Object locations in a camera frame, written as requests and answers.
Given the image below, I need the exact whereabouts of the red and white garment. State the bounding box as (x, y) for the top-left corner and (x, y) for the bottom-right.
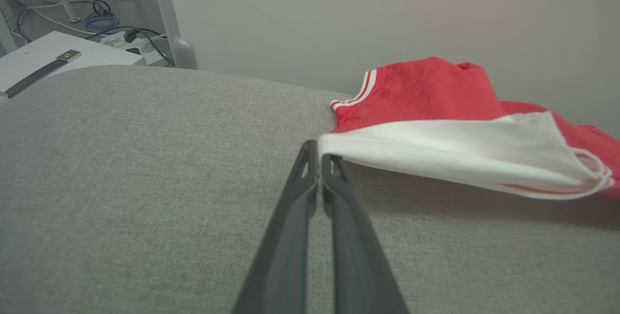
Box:
(317, 56), (620, 202)

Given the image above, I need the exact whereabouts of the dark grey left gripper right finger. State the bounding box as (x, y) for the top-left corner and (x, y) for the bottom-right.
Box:
(321, 154), (410, 314)

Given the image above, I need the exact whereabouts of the grey partition post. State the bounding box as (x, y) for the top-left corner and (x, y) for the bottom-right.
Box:
(149, 0), (198, 70)

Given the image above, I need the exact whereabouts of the white power strip with cables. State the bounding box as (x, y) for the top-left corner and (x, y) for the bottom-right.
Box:
(87, 25), (176, 68)

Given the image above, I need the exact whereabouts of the blue cable coil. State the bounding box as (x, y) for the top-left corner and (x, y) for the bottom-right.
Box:
(84, 11), (120, 34)

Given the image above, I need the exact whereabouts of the grey fabric sofa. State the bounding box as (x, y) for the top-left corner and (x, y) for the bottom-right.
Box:
(0, 64), (620, 314)

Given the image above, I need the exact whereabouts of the white cable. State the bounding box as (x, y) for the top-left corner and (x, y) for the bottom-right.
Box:
(16, 0), (106, 38)

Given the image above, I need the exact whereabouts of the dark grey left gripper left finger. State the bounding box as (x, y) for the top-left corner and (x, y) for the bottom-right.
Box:
(232, 140), (319, 314)

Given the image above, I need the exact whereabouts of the white box with black handle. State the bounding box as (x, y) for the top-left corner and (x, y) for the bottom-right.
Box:
(0, 31), (147, 104)

